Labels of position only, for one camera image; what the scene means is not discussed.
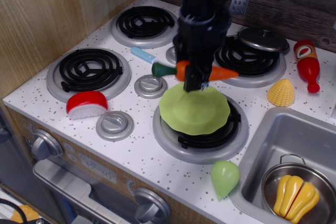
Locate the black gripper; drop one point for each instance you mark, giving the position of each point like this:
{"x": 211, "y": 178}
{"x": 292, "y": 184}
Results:
{"x": 196, "y": 41}

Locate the orange toy carrot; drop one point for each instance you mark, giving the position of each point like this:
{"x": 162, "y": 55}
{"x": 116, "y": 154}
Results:
{"x": 217, "y": 73}

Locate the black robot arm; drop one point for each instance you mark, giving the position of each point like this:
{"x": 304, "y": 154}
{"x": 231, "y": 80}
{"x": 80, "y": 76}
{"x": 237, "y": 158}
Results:
{"x": 203, "y": 9}

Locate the light green plastic plate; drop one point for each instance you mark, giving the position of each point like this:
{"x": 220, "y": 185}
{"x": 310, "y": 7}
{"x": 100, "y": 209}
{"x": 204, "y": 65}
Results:
{"x": 197, "y": 112}

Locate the silver top knob upper middle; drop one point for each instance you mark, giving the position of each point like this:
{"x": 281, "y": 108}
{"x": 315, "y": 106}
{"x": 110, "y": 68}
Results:
{"x": 171, "y": 55}

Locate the silver top knob lower middle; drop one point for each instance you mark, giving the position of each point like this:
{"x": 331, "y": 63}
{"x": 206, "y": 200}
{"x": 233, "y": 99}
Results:
{"x": 150, "y": 87}

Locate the back right black burner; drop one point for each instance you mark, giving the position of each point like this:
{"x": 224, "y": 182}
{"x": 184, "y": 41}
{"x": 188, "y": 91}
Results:
{"x": 256, "y": 68}

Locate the black burner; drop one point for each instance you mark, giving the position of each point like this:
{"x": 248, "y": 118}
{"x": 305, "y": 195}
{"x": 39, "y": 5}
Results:
{"x": 223, "y": 144}
{"x": 256, "y": 68}
{"x": 145, "y": 27}
{"x": 88, "y": 69}

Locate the front right black burner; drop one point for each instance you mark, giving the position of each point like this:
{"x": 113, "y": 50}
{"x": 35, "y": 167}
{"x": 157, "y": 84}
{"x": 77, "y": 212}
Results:
{"x": 223, "y": 144}

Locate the back left black burner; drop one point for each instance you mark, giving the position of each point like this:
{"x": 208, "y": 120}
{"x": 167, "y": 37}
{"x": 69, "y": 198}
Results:
{"x": 145, "y": 27}

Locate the silver pot lid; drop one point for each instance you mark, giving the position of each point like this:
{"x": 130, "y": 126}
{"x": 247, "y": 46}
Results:
{"x": 263, "y": 39}

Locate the yellow toy corn piece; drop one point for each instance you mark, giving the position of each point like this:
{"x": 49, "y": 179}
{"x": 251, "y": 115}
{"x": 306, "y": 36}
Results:
{"x": 281, "y": 93}

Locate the silver top knob front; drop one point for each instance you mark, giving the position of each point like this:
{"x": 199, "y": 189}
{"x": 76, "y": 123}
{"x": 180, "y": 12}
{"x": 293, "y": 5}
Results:
{"x": 114, "y": 126}

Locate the front left black burner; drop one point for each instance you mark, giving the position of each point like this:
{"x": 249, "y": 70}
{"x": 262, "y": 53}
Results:
{"x": 88, "y": 69}

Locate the silver sink basin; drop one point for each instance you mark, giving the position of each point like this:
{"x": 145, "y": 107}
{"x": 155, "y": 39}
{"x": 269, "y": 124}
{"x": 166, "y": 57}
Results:
{"x": 281, "y": 131}

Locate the light green toy pear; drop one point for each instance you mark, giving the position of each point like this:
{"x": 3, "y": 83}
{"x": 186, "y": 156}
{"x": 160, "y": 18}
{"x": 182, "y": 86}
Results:
{"x": 224, "y": 176}

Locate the red toy ketchup bottle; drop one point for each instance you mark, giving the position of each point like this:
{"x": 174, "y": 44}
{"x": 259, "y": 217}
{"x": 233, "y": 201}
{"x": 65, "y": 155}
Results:
{"x": 307, "y": 64}

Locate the red white toy sushi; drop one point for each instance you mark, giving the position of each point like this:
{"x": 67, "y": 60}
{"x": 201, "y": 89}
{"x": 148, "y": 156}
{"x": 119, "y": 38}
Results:
{"x": 86, "y": 104}

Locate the silver metal pot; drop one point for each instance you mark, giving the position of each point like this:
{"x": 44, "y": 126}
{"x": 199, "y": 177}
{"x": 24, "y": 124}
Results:
{"x": 292, "y": 164}

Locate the silver oven knob right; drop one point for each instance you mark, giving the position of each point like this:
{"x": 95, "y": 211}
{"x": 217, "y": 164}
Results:
{"x": 151, "y": 207}

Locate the silver oven knob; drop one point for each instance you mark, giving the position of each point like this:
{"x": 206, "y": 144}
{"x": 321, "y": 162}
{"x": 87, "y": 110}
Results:
{"x": 45, "y": 146}
{"x": 151, "y": 207}

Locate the yellow toy bell pepper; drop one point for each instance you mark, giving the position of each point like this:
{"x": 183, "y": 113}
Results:
{"x": 294, "y": 198}

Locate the silver oven knob left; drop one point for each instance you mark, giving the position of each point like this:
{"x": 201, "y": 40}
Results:
{"x": 45, "y": 146}

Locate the yellow toy on floor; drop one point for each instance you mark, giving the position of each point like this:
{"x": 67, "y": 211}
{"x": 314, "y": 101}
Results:
{"x": 29, "y": 213}

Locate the blue handled toy knife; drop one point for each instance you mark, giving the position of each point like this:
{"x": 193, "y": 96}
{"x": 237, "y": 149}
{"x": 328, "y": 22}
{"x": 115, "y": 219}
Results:
{"x": 143, "y": 55}

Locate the silver oven door handle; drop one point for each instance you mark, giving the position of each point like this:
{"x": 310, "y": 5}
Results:
{"x": 91, "y": 197}

